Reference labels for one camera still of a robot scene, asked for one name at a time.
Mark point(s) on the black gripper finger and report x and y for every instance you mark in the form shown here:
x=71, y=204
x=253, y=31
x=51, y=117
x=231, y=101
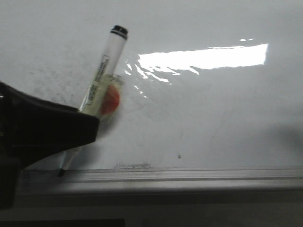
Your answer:
x=32, y=129

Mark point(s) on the white black whiteboard marker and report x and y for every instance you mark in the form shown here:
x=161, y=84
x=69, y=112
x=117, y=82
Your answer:
x=95, y=93

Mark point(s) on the white whiteboard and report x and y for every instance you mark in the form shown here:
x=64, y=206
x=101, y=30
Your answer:
x=207, y=83

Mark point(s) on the orange magnet under tape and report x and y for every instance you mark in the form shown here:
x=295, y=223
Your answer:
x=112, y=98

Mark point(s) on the aluminium whiteboard tray rail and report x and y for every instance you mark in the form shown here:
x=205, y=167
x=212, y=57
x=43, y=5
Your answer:
x=157, y=181

